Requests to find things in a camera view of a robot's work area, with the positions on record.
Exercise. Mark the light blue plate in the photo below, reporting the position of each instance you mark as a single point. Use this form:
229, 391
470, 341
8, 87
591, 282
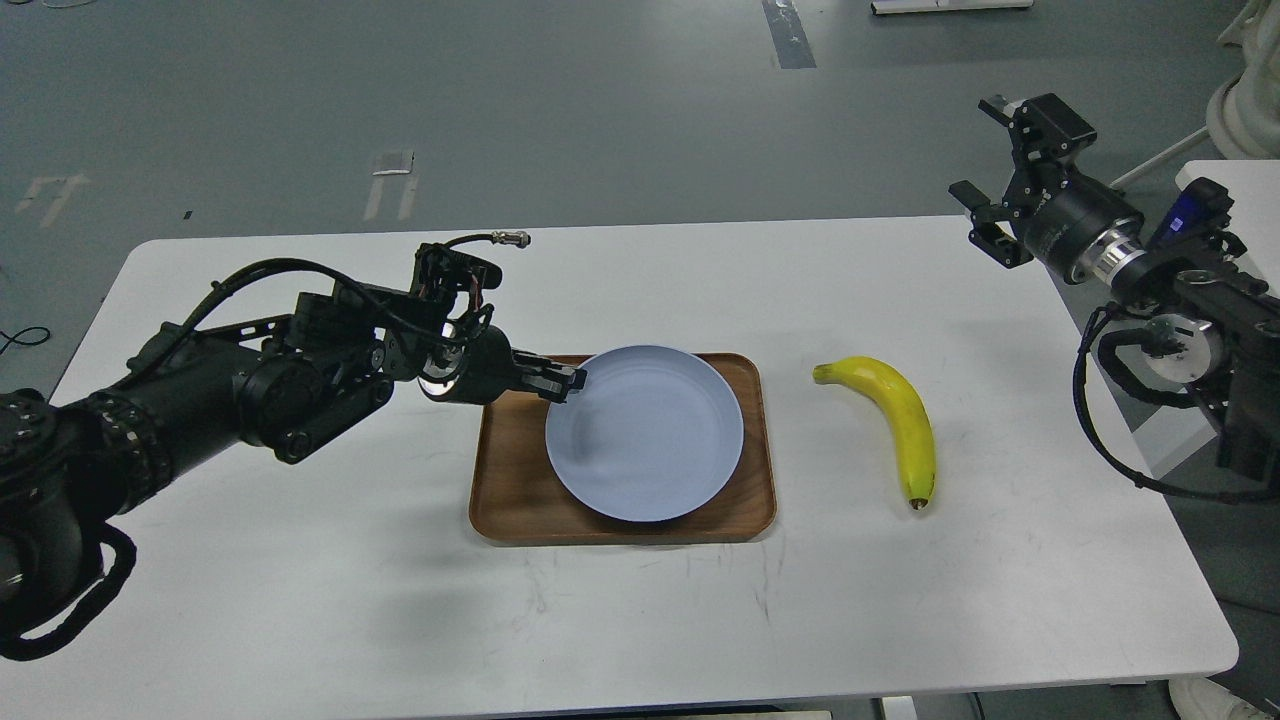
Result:
654, 434

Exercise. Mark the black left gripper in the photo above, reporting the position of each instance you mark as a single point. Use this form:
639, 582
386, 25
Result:
489, 367

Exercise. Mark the white chair base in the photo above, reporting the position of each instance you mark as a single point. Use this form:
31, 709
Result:
1242, 116

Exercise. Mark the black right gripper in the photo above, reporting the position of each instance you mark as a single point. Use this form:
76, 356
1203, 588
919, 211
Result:
1062, 217

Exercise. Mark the yellow banana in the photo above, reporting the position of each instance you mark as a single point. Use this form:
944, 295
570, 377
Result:
904, 411

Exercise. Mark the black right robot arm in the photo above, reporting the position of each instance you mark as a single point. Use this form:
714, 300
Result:
1184, 327

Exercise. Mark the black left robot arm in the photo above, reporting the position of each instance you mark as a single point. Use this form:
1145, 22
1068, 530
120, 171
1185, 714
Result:
285, 354

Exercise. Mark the brown wooden tray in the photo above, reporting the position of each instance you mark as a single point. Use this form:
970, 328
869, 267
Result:
516, 497

